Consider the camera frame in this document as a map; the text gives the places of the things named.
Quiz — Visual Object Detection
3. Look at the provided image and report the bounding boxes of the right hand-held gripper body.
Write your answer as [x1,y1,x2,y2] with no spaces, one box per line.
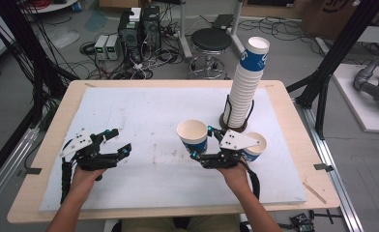
[199,129,261,170]

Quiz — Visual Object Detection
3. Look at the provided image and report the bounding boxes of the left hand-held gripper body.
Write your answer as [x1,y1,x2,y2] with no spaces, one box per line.
[60,130,120,172]

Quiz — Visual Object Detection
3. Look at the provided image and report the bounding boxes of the black wire cup holder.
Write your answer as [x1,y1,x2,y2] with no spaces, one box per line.
[219,94,255,134]

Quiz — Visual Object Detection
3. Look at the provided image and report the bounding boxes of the blue and white paper cup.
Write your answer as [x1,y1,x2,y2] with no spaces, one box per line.
[176,119,209,155]
[242,131,268,163]

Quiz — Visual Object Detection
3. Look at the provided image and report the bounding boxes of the stack of paper cups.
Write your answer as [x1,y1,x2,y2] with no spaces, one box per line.
[224,36,271,130]

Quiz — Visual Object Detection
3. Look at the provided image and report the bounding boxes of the person's left hand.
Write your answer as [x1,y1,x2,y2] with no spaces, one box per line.
[71,166,107,194]

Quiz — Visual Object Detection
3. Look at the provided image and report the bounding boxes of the person's right hand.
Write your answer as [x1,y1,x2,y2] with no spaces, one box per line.
[218,160,251,193]

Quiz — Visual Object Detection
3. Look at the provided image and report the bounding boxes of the white foam mat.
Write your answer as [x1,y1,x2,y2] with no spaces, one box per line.
[38,86,307,212]

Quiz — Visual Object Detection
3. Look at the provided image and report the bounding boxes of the dark tape piece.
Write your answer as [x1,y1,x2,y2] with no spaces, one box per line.
[313,162,335,173]
[16,167,43,178]

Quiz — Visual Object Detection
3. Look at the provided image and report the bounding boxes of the person's khaki pants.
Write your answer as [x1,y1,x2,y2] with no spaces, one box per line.
[121,215,242,232]

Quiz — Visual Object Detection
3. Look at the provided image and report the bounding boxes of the grey power supply unit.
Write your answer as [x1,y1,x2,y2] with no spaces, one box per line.
[105,34,123,61]
[94,34,110,61]

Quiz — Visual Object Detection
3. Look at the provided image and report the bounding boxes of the black round stool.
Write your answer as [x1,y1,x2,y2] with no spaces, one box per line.
[187,27,234,80]

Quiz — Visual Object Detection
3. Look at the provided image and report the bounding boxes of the thin wooden stick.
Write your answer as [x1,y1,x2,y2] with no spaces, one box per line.
[303,182,328,205]

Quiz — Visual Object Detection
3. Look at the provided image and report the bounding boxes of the green circuit board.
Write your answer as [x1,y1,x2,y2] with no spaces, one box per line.
[289,212,316,232]

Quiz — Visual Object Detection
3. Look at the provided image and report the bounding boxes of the black computer tower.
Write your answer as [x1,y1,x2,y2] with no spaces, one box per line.
[117,11,143,63]
[141,5,162,51]

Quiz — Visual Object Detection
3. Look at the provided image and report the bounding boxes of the white table leg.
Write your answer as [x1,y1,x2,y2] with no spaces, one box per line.
[178,0,193,60]
[229,0,246,55]

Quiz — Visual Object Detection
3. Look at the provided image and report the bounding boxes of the flat black device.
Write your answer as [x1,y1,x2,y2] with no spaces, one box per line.
[211,14,234,31]

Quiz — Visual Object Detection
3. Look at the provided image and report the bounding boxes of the small white box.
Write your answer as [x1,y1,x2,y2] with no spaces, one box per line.
[128,7,142,23]

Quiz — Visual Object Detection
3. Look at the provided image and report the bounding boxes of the white floor platform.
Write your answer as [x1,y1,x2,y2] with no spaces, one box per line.
[332,63,379,133]

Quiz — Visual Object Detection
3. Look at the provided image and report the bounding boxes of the brown cardboard box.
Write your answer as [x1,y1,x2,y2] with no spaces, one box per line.
[302,0,379,41]

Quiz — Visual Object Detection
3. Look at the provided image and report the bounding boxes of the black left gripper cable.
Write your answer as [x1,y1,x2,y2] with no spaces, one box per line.
[60,159,74,205]

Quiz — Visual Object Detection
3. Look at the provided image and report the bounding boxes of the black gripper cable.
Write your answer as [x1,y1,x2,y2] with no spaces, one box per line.
[60,159,74,205]
[242,159,262,201]

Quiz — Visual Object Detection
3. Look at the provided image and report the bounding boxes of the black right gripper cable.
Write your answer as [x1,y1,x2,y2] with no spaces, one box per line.
[242,159,262,201]

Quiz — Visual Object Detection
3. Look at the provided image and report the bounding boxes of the tangle of floor cables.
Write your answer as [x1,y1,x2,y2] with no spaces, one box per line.
[78,6,187,80]

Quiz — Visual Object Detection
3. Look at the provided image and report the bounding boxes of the aluminium rail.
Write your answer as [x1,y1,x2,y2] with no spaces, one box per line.
[0,127,41,217]
[293,100,365,232]

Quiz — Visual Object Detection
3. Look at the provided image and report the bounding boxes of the black metal frame post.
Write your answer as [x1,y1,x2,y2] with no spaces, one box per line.
[285,0,379,140]
[0,0,79,191]

